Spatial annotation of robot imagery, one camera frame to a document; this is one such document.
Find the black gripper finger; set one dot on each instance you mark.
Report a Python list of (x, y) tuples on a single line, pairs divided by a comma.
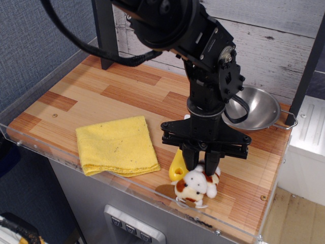
[(190, 155), (211, 161)]

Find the steel bowl with handles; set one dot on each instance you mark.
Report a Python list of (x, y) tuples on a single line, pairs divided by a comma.
[(264, 110)]

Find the white brown plush animal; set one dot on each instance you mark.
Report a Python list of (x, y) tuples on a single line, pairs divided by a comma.
[(191, 189)]

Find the black right frame post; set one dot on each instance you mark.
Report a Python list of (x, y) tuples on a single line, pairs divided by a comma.
[(307, 75)]

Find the black left frame post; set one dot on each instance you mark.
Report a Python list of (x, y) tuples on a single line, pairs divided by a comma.
[(105, 26)]

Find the white cabinet at right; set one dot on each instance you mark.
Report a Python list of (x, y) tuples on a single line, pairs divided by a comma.
[(302, 172)]

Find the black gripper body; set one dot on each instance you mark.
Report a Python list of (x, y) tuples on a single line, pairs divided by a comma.
[(206, 134)]

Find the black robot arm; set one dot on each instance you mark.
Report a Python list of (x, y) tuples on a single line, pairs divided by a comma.
[(208, 52)]

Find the yellow folded cloth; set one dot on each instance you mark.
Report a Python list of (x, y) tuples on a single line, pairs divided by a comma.
[(120, 146)]

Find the toy knife yellow handle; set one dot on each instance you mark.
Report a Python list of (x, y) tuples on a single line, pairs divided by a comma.
[(177, 169)]

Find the silver dispenser panel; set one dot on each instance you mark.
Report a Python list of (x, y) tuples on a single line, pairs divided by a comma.
[(134, 227)]

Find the black frame post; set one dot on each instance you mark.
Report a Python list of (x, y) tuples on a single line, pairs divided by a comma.
[(105, 26), (307, 75)]

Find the yellow black object bottom left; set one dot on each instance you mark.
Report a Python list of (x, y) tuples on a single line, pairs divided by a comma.
[(13, 233)]

